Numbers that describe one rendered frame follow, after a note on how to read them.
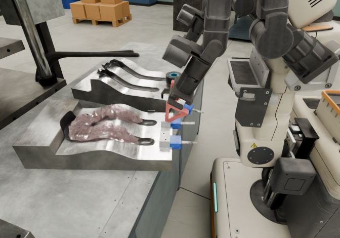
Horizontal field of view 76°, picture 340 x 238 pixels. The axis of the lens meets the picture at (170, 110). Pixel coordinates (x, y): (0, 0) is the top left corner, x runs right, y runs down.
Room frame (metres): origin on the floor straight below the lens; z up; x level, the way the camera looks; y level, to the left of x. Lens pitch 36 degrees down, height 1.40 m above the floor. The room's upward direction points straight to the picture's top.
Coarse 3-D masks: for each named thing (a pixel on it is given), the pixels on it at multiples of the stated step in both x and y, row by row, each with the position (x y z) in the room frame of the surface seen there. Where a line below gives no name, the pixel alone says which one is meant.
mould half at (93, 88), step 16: (128, 64) 1.08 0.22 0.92; (96, 80) 0.89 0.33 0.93; (112, 80) 0.91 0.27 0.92; (128, 80) 0.95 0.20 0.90; (144, 80) 0.98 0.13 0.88; (80, 96) 0.92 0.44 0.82; (96, 96) 0.89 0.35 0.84; (112, 96) 0.87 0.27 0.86; (128, 96) 0.84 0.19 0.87; (144, 96) 0.82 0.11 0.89; (160, 96) 0.81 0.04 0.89
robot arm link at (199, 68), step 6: (192, 54) 0.53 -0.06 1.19; (192, 60) 0.54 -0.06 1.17; (198, 60) 0.53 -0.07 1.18; (204, 60) 0.53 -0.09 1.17; (186, 66) 0.55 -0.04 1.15; (192, 66) 0.53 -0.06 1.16; (198, 66) 0.52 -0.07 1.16; (204, 66) 0.52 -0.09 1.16; (210, 66) 0.53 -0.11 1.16; (192, 72) 0.53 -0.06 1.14; (198, 72) 0.52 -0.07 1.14; (204, 72) 0.53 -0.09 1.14; (198, 78) 0.52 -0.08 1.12
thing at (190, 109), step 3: (180, 99) 0.84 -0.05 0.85; (180, 102) 0.82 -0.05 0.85; (183, 102) 0.82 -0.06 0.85; (183, 105) 0.81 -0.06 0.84; (186, 105) 0.81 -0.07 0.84; (192, 105) 0.81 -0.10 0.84; (186, 108) 0.79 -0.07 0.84; (189, 108) 0.79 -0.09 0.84; (192, 108) 0.80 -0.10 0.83; (177, 111) 0.80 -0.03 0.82; (189, 111) 0.78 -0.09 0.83; (195, 111) 0.79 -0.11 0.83; (198, 111) 0.78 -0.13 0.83; (201, 111) 0.78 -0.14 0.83
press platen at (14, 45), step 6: (0, 42) 1.08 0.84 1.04; (6, 42) 1.08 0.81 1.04; (12, 42) 1.08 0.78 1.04; (18, 42) 1.09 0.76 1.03; (0, 48) 1.00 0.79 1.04; (6, 48) 1.03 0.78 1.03; (12, 48) 1.05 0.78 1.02; (18, 48) 1.08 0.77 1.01; (24, 48) 1.11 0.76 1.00; (0, 54) 0.99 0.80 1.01; (6, 54) 1.01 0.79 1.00; (12, 54) 1.04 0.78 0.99
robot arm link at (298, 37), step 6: (258, 24) 0.54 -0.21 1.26; (264, 24) 0.52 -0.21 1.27; (288, 24) 0.54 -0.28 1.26; (252, 30) 0.55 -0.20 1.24; (258, 30) 0.51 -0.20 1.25; (294, 30) 0.49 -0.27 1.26; (252, 36) 0.54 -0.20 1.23; (294, 36) 0.49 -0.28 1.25; (300, 36) 0.49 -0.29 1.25; (252, 42) 0.54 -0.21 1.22; (294, 42) 0.49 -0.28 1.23
